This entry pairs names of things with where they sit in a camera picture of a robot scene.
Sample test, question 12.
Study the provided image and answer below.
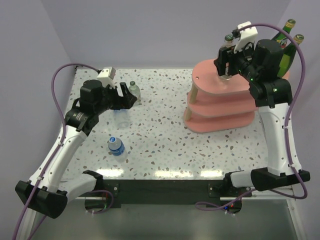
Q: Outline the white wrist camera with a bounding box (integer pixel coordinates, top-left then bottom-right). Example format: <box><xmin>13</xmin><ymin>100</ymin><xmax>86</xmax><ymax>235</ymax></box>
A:
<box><xmin>97</xmin><ymin>66</ymin><xmax>116</xmax><ymax>89</ymax></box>
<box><xmin>232</xmin><ymin>21</ymin><xmax>258</xmax><ymax>54</ymax></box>

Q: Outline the lying blue label water bottle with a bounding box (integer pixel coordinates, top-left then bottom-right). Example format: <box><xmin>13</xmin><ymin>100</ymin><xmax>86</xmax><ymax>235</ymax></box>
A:
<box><xmin>113</xmin><ymin>109</ymin><xmax>131</xmax><ymax>129</ymax></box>

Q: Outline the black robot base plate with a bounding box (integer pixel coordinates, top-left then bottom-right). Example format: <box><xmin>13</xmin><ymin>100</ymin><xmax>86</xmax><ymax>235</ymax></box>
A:
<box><xmin>83</xmin><ymin>179</ymin><xmax>253</xmax><ymax>213</ymax></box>

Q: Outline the upright blue label water bottle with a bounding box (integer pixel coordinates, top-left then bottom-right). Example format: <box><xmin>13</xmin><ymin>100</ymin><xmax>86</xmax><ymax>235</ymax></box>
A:
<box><xmin>107</xmin><ymin>136</ymin><xmax>128</xmax><ymax>163</ymax></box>

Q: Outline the clear Chang glass bottle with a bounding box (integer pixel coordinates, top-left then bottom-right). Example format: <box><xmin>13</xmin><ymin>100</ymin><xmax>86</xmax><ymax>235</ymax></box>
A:
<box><xmin>218</xmin><ymin>34</ymin><xmax>236</xmax><ymax>81</ymax></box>
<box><xmin>128</xmin><ymin>81</ymin><xmax>142</xmax><ymax>103</ymax></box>

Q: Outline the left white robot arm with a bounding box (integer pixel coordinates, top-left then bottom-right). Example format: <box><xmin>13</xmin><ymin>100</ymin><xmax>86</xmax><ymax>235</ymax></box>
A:
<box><xmin>15</xmin><ymin>79</ymin><xmax>137</xmax><ymax>219</ymax></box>

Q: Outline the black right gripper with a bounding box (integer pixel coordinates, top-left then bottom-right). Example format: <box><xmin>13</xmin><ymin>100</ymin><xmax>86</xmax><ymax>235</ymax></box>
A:
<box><xmin>215</xmin><ymin>39</ymin><xmax>261</xmax><ymax>83</ymax></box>

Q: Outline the pink three-tier shelf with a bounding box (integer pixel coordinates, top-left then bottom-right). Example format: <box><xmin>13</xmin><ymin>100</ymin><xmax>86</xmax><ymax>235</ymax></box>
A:
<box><xmin>183</xmin><ymin>59</ymin><xmax>257</xmax><ymax>133</ymax></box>

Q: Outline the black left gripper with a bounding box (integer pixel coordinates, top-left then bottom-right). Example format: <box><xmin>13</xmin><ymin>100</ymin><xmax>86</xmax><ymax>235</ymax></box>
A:
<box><xmin>94</xmin><ymin>81</ymin><xmax>137</xmax><ymax>115</ymax></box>

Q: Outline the green glass bottle gold cap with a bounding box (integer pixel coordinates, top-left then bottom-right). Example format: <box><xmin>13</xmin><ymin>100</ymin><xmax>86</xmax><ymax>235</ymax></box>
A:
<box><xmin>269</xmin><ymin>18</ymin><xmax>297</xmax><ymax>48</ymax></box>

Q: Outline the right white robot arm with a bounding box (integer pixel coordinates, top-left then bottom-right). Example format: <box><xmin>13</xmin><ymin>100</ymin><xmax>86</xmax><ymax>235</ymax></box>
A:
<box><xmin>214</xmin><ymin>39</ymin><xmax>311</xmax><ymax>197</ymax></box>

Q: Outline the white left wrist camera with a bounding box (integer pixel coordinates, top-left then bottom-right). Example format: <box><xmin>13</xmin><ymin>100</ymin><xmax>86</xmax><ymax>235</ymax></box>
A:
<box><xmin>97</xmin><ymin>66</ymin><xmax>116</xmax><ymax>89</ymax></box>

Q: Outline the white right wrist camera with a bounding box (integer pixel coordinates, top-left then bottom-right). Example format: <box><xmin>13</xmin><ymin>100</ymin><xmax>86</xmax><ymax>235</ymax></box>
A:
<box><xmin>232</xmin><ymin>21</ymin><xmax>258</xmax><ymax>54</ymax></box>

